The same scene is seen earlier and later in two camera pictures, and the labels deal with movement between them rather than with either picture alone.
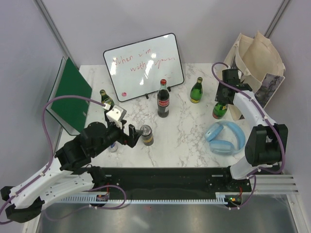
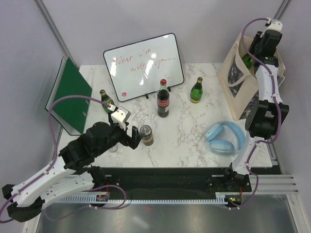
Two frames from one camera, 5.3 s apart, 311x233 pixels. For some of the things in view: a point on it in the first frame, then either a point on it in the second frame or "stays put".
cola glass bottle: x=163 y=99 stays put
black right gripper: x=219 y=96 → x=258 y=38
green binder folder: x=71 y=113 stays put
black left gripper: x=134 y=133 stays put
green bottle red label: x=219 y=110 → x=247 y=59
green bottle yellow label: x=196 y=92 stays put
